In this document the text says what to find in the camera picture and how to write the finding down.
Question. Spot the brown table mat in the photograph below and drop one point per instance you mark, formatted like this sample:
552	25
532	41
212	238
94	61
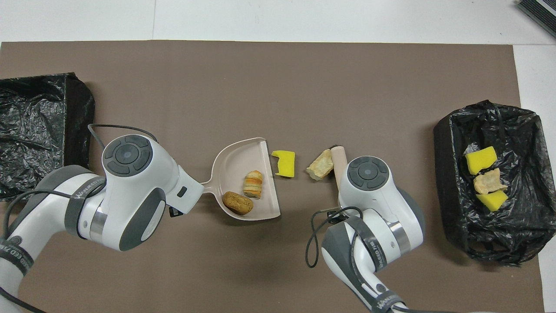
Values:
260	78

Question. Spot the notched yellow sponge piece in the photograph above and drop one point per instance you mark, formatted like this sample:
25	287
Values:
286	164

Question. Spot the large yellow sponge piece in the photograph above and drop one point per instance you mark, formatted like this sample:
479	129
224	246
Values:
481	159

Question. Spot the beige plastic dustpan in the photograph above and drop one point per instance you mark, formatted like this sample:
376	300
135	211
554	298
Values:
232	169

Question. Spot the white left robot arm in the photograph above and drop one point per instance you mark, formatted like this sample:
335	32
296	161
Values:
130	174

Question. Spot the open bin with black bag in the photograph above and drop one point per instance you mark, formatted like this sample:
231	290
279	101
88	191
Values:
525	226

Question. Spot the dark ribbed device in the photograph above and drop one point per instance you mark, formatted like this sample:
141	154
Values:
538	13

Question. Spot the beige hand brush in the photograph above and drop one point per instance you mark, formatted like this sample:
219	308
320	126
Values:
339	165

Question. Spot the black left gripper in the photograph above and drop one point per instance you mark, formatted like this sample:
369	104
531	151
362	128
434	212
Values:
175	211

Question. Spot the oval brown bread roll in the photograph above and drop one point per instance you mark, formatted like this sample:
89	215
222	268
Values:
237	203

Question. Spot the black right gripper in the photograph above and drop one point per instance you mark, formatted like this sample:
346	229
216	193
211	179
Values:
335	216

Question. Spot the small yellow sponge piece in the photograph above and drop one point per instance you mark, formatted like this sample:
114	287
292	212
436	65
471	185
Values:
493	201

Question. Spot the box wrapped in black bag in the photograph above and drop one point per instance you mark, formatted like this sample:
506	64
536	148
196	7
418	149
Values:
39	126

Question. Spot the pale bread chunk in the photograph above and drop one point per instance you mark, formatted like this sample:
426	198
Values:
320	166

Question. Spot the golden croissant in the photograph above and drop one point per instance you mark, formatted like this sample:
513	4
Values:
253	184

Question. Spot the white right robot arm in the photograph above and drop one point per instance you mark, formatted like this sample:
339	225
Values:
369	182

